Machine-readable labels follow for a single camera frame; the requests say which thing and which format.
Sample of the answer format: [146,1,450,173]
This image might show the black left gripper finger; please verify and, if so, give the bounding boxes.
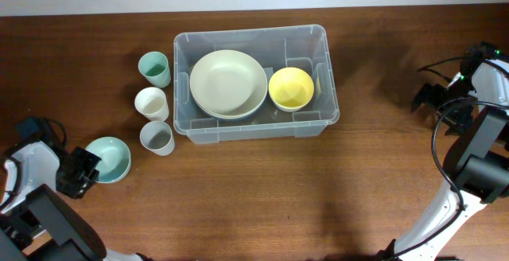
[59,175,98,199]
[72,146,101,173]

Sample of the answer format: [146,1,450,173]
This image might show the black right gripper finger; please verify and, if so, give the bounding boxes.
[435,103,473,136]
[410,83,446,112]

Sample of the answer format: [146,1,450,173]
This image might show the mint green bowl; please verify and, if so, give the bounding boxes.
[85,137,131,184]

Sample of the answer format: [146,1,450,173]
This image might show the yellow bowl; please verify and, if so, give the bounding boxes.
[268,67,315,107]

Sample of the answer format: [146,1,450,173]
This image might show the beige bowl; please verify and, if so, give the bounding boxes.
[189,49,268,114]
[195,94,268,121]

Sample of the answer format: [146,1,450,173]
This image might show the white bowl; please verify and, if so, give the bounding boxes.
[275,103,306,113]

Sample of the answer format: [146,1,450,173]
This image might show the dark blue bowl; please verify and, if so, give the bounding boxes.
[204,106,262,122]

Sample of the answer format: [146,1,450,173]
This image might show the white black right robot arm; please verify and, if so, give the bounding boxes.
[375,41,508,260]

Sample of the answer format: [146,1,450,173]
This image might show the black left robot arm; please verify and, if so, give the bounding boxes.
[1,134,148,261]

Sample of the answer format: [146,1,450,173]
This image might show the grey translucent cup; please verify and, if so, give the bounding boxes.
[140,121,176,156]

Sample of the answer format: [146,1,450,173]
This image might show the cream cup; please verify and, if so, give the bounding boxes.
[134,87,169,121]

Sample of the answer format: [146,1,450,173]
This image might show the mint green cup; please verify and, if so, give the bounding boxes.
[138,51,171,88]

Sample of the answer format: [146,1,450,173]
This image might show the clear plastic storage bin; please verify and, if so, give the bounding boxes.
[173,24,340,144]

